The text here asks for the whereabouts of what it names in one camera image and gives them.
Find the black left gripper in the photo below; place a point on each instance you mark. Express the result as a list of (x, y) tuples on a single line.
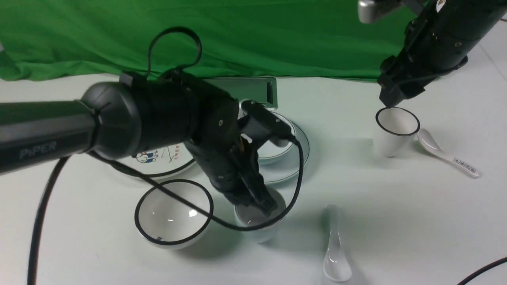
[(226, 158)]

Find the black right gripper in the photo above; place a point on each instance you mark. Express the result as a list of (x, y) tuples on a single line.
[(400, 80)]

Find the pale green cup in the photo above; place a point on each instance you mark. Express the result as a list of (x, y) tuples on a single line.
[(248, 216)]

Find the plain white ceramic spoon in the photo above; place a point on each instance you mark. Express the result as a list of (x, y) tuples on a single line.
[(336, 267)]

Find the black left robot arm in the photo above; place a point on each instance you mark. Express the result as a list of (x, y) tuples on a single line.
[(115, 120)]

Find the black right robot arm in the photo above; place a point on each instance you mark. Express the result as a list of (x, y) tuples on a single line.
[(436, 43)]

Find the pale green plate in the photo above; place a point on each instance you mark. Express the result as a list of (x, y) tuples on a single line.
[(287, 168)]

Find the white cup with black rim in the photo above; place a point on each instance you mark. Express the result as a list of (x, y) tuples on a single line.
[(396, 129)]

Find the green backdrop cloth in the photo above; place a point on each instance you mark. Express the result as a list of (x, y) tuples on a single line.
[(48, 39)]

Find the white bowl with black rim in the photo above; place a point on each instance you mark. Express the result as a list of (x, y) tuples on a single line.
[(166, 222)]

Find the white plate with cartoon figures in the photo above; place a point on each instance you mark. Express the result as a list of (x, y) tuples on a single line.
[(162, 162)]

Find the white spoon with printed handle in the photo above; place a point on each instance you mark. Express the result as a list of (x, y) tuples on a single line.
[(430, 145)]

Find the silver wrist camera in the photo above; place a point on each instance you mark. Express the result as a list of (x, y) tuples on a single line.
[(370, 11)]

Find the black wrist camera on left gripper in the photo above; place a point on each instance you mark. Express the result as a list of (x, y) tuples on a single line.
[(261, 126)]

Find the metal table cable hatch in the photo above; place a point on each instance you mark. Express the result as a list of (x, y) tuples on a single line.
[(262, 89)]

